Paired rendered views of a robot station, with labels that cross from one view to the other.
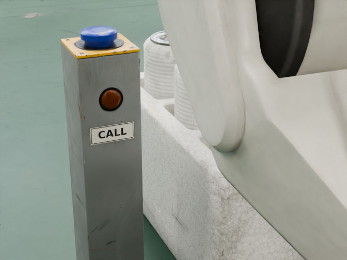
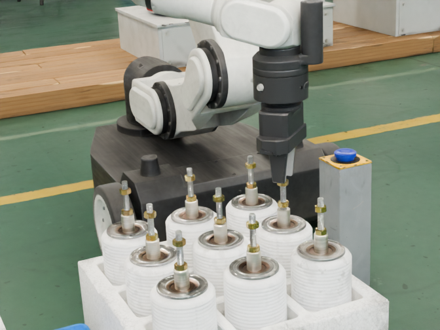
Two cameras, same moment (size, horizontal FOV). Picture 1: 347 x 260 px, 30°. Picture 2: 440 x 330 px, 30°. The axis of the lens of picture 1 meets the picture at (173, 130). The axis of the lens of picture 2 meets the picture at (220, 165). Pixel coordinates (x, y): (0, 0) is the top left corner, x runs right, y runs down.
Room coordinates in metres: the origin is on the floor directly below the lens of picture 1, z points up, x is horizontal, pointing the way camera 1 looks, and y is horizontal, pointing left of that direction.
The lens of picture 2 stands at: (2.09, -0.19, 0.81)
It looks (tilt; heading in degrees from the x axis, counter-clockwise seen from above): 19 degrees down; 178
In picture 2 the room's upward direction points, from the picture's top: 3 degrees counter-clockwise
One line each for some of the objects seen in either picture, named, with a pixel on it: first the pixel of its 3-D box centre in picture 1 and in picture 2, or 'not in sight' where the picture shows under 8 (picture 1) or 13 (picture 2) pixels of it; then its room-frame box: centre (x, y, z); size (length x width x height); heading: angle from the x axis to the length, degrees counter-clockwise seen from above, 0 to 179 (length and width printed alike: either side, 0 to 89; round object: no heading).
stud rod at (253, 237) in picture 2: not in sight; (253, 237); (0.97, -0.11, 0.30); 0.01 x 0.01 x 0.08
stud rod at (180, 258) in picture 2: not in sight; (180, 255); (1.02, -0.22, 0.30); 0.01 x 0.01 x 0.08
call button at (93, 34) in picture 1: (98, 38); (345, 156); (0.68, 0.08, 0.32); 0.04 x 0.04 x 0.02
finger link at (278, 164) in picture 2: not in sight; (277, 165); (0.84, -0.06, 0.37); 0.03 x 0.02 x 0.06; 64
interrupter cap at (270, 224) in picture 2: not in sight; (283, 224); (0.82, -0.05, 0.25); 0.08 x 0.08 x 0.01
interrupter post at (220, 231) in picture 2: not in sight; (220, 232); (0.86, -0.16, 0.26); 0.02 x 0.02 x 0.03
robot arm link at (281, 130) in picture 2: not in sight; (279, 107); (0.82, -0.05, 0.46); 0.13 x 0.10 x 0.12; 154
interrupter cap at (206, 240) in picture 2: not in sight; (220, 239); (0.86, -0.16, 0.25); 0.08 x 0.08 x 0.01
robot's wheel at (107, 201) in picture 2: not in sight; (116, 228); (0.44, -0.38, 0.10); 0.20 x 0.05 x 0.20; 21
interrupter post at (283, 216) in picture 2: not in sight; (283, 217); (0.82, -0.05, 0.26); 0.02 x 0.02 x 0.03
